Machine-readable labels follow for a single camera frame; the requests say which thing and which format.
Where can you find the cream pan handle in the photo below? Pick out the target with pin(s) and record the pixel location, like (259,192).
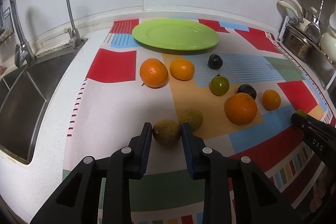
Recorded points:
(296,9)
(289,7)

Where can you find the large orange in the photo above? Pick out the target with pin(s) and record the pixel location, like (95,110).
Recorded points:
(153,73)
(240,109)

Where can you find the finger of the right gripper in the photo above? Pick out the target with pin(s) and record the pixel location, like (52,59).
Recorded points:
(298,120)

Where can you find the cream pan handle lower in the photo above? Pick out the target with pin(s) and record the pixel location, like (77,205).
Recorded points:
(289,7)

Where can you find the slim curved chrome faucet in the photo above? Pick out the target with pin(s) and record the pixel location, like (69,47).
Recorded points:
(76,41)

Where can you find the metal dish rack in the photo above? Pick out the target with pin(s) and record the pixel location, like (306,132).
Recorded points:
(319,62)

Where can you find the dark plum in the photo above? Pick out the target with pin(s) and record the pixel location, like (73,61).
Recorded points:
(215,62)
(248,89)

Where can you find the wire sink caddy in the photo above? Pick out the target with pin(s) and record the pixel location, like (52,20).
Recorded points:
(8,25)

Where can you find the small green fruit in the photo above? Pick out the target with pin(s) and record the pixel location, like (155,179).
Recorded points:
(301,113)

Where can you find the cream pan handle upper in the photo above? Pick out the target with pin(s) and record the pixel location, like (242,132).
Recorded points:
(296,9)

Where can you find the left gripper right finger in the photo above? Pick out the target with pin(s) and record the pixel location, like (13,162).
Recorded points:
(232,187)

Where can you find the small orange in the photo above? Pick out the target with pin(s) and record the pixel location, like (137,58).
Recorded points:
(271,100)

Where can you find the stainless steel sink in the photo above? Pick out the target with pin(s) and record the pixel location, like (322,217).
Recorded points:
(25,96)

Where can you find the colourful patterned table mat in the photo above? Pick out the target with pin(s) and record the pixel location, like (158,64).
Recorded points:
(113,103)

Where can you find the brown-green kiwi fruit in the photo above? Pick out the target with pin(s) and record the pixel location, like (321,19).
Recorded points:
(167,132)
(193,117)

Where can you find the green plate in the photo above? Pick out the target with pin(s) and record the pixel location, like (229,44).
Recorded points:
(175,34)

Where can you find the green tomato with stem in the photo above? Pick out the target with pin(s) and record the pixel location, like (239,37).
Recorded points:
(219,85)

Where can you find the steel pot on rack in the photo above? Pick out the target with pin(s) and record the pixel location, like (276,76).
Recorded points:
(297,44)

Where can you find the steel ladle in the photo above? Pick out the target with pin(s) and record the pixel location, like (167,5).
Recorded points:
(312,30)

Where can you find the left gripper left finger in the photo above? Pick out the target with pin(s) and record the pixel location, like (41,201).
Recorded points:
(76,199)

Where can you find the large chrome pull-down faucet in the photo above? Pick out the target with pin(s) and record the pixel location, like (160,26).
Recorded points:
(23,51)

